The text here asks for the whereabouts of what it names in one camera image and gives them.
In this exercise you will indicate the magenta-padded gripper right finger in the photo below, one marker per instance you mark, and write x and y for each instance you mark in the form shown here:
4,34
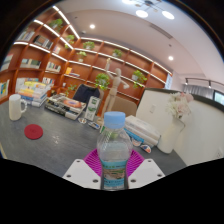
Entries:
146,171

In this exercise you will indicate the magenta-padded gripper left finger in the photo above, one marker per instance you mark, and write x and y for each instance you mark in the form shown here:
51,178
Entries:
80,173

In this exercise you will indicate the clear water bottle blue cap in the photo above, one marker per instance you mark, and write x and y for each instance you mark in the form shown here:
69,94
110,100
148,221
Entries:
114,150

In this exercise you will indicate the small snack packet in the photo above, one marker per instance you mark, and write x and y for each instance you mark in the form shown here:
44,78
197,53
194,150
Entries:
82,120
141,146
93,125

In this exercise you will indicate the stack of white boxes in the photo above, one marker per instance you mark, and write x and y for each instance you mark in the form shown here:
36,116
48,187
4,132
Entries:
143,130

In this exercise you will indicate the white vase with flowers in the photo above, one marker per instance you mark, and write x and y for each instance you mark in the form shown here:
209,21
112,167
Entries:
170,133

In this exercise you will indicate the flat round red coaster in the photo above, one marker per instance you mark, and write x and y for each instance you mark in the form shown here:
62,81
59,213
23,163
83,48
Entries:
33,131

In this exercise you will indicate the white green milk carton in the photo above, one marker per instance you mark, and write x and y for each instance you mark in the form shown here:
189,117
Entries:
92,108

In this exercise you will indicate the tan chair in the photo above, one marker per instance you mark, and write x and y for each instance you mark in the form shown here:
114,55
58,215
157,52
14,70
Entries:
126,106

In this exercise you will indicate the stack of dark books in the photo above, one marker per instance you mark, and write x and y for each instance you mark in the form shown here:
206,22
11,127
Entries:
65,106

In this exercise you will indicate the chair with dark jacket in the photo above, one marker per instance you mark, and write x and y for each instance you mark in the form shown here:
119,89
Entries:
86,93

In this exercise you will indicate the wooden artist mannequin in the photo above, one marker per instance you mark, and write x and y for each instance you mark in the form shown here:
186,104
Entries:
115,86

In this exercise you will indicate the stack of colourful books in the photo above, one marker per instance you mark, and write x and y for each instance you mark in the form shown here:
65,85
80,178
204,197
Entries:
33,93

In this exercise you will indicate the white ceramic mug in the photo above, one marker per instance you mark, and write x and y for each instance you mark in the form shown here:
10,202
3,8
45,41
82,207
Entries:
15,107

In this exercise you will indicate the orange wooden shelf unit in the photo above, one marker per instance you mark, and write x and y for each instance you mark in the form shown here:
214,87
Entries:
83,63

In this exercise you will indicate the ceiling lights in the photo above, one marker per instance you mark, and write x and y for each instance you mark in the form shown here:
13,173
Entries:
141,13

